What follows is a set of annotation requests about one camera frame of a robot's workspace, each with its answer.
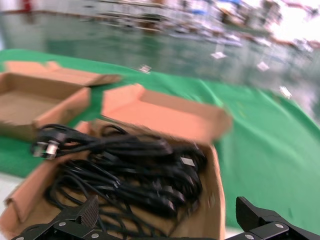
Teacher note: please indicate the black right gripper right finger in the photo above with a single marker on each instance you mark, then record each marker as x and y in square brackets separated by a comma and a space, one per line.
[260, 222]

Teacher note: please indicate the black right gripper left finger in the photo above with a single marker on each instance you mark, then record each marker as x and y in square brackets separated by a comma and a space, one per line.
[75, 222]

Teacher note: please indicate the cardboard box with flat lid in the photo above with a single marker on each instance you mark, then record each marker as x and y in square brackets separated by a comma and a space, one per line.
[25, 100]

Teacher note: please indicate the cardboard box with upright lid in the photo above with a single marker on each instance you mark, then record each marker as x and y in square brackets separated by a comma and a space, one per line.
[162, 110]

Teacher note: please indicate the green table cloth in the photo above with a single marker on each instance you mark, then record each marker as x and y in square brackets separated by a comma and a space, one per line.
[262, 150]

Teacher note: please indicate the white paper scrap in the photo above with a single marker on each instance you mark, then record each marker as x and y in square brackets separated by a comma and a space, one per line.
[217, 55]
[145, 68]
[262, 66]
[285, 92]

